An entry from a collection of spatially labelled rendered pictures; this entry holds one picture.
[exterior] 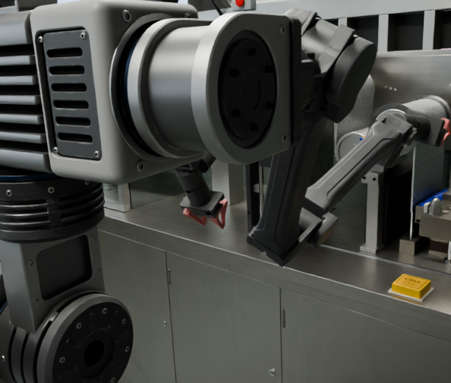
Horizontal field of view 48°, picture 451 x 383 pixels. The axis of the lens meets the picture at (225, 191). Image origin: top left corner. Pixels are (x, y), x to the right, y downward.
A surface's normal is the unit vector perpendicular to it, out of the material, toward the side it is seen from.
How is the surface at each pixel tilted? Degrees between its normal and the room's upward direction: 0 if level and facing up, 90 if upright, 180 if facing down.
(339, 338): 90
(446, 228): 90
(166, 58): 57
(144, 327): 90
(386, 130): 32
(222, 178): 90
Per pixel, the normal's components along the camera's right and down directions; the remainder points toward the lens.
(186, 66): -0.54, -0.13
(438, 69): -0.66, 0.23
